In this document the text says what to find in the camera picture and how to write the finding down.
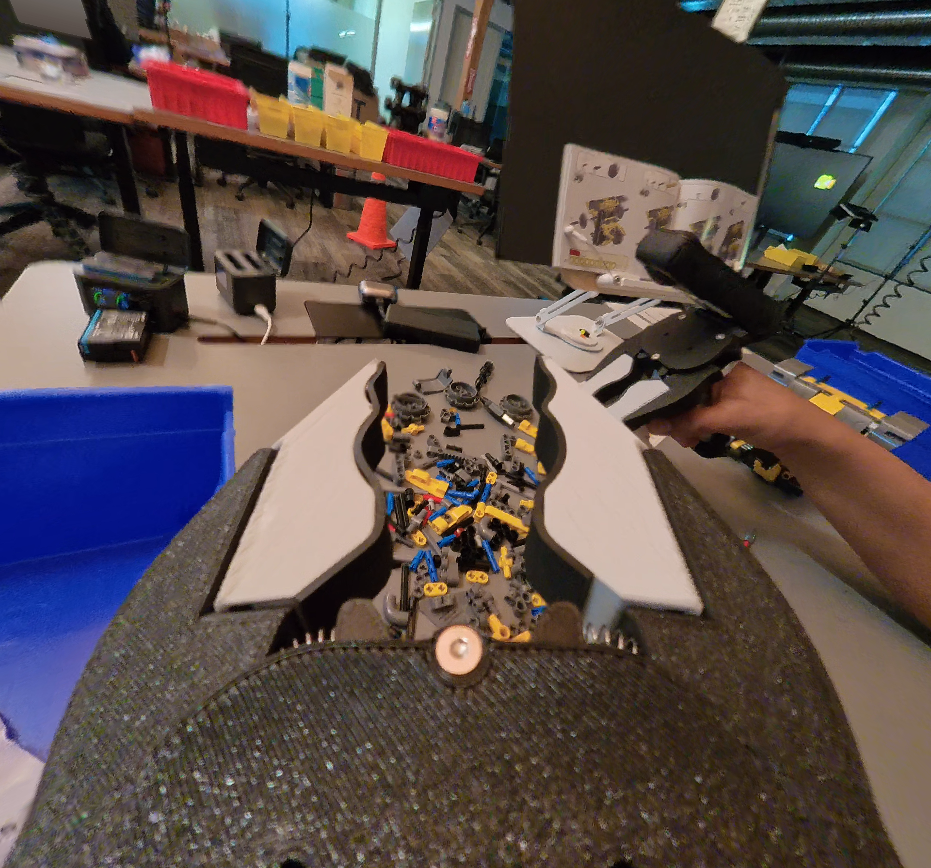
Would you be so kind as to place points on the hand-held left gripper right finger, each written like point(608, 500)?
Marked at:
point(618, 512)

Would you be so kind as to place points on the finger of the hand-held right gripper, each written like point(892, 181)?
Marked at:
point(647, 395)
point(614, 375)

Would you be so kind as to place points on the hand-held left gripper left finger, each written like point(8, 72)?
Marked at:
point(305, 497)

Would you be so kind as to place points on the pile of toy building pieces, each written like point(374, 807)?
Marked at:
point(465, 497)

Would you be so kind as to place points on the person's right forearm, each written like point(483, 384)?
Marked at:
point(858, 497)

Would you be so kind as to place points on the person's right hand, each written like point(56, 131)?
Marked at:
point(727, 406)

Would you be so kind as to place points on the white booklet stand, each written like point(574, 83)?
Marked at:
point(574, 330)

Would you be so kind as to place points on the toy instruction booklet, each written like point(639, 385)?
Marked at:
point(633, 214)

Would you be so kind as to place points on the black toy wheel hub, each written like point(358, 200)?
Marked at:
point(460, 392)
point(515, 406)
point(409, 406)

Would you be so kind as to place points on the yellow black toy assembly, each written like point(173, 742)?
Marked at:
point(764, 468)

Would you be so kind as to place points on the grey yellow toy vehicle chassis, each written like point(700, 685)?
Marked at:
point(836, 395)

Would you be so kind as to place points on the black flat pad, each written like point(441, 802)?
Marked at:
point(342, 319)

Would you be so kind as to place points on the black power adapter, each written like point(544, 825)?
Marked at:
point(433, 326)

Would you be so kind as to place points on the blue plastic bin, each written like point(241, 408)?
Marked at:
point(109, 490)
point(873, 381)

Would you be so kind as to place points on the black partition board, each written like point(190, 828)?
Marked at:
point(625, 83)

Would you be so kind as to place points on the black charging dock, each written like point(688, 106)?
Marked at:
point(251, 275)

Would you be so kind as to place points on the black battery charger case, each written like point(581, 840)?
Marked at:
point(134, 279)

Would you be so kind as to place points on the long red plastic bin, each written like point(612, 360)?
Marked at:
point(430, 154)

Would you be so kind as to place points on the orange traffic cone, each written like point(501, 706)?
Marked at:
point(372, 217)

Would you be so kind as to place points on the white wipes canister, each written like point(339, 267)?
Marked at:
point(441, 125)

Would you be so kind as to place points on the yellow plastic bin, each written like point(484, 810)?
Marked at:
point(308, 125)
point(372, 141)
point(339, 134)
point(270, 114)

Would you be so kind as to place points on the wooden top table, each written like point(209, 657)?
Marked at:
point(305, 155)

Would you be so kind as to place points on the cardboard boxes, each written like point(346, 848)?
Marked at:
point(320, 86)

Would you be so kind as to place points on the large red plastic bin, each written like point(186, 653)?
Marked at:
point(196, 94)

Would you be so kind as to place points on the grey top table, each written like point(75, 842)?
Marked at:
point(65, 94)

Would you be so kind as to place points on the clear plastic box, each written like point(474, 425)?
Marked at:
point(49, 57)

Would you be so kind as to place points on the grey toy bracket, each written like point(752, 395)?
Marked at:
point(433, 381)

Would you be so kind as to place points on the black camera battery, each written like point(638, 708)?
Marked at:
point(115, 334)

